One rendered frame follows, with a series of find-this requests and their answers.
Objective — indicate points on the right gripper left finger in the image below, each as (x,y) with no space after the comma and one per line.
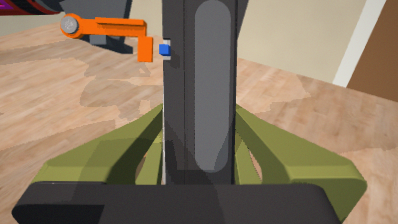
(114,157)

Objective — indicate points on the small tan block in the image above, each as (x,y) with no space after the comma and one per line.
(140,166)

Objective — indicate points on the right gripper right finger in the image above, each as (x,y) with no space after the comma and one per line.
(285,158)

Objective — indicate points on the red and grey hose nozzle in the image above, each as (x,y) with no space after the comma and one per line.
(199,72)

